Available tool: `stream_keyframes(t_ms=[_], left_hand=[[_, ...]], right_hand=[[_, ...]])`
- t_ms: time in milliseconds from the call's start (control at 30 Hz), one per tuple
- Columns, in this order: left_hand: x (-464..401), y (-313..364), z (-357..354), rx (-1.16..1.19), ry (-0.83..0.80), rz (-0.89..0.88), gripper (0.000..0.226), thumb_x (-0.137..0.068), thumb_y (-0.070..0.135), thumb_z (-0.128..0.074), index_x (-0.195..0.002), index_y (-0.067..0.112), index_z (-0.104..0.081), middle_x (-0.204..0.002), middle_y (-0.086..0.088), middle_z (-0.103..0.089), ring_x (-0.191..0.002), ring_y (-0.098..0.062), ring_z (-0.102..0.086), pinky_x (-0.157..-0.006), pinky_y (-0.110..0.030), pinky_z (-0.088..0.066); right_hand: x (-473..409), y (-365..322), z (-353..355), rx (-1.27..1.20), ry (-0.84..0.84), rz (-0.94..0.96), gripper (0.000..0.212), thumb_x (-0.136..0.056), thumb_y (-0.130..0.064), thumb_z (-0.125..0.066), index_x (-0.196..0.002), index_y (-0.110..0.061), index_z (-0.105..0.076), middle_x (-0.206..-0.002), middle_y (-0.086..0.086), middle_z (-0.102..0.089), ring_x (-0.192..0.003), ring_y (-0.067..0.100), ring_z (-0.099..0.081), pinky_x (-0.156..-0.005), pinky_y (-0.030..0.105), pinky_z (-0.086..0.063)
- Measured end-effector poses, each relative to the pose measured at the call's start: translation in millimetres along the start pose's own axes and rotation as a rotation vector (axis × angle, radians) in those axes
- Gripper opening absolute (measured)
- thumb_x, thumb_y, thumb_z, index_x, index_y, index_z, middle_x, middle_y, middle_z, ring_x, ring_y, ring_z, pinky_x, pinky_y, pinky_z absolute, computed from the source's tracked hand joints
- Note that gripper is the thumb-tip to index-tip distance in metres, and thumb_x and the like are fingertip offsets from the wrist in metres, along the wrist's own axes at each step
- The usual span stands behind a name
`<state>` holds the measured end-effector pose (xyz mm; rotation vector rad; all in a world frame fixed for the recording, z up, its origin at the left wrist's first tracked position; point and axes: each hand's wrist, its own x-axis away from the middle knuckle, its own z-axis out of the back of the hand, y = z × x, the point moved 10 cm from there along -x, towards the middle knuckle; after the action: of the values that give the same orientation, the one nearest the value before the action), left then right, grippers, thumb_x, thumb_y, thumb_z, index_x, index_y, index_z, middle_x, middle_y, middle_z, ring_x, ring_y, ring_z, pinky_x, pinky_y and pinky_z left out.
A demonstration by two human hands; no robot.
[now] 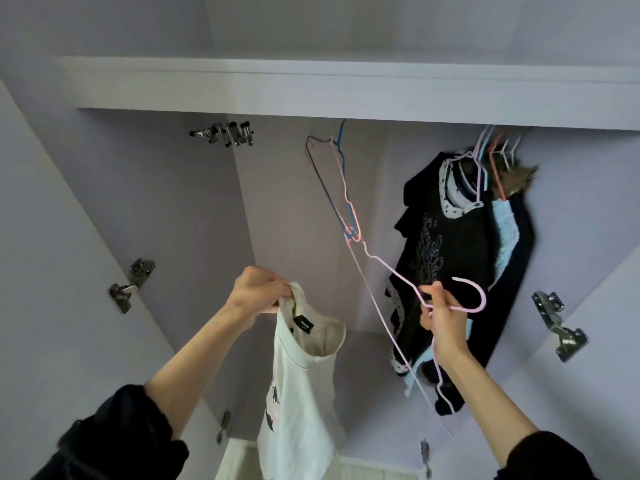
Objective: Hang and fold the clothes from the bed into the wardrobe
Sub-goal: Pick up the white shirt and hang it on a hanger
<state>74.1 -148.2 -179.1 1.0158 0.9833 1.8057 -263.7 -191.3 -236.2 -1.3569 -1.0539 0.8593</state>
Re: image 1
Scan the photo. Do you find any bunch of pastel hangers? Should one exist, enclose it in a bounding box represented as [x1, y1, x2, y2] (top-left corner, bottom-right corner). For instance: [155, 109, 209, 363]
[304, 119, 363, 244]

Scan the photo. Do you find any cluster of metal clips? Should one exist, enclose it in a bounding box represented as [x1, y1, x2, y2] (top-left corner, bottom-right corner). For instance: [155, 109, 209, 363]
[190, 119, 256, 148]

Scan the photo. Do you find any black fur-trimmed jacket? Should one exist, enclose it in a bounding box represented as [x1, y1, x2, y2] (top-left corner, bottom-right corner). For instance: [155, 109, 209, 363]
[470, 165, 541, 396]

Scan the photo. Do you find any light grey wardrobe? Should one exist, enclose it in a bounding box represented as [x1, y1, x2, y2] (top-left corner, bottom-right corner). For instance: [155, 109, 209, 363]
[0, 0, 640, 480]

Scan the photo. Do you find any grey wardrobe shelf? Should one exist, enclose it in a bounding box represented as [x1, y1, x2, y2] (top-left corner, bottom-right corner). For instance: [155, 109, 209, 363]
[55, 57, 640, 131]

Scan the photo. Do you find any white cartoon print t-shirt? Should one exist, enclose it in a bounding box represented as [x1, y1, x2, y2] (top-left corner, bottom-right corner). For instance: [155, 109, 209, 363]
[256, 283, 349, 480]

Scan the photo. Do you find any light blue knit sweater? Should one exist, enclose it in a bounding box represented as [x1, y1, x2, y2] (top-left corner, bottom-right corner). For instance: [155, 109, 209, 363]
[403, 199, 521, 396]

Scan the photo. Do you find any black top with blue label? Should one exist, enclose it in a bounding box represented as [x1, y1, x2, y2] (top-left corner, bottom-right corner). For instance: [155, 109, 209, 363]
[400, 285, 516, 416]

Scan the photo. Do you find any person's left hand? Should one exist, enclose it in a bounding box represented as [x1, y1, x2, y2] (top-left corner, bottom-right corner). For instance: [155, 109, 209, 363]
[225, 265, 296, 331]

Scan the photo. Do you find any pink wire hanger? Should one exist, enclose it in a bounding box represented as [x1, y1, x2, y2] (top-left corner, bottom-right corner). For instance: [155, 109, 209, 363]
[345, 235, 489, 436]
[488, 135, 511, 201]
[440, 145, 491, 216]

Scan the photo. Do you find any light blue plastic hanger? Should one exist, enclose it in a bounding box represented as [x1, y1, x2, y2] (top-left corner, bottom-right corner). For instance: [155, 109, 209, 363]
[470, 125, 498, 196]

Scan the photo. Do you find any black star-trim graphic t-shirt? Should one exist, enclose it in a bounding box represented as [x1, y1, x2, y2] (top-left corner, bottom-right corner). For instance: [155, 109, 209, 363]
[385, 149, 501, 416]

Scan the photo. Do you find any person's right hand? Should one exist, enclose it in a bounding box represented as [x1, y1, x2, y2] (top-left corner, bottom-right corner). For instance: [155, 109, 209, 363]
[418, 281, 471, 368]

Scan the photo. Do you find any person's left forearm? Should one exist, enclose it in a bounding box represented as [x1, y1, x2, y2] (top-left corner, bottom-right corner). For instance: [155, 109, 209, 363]
[35, 305, 251, 480]

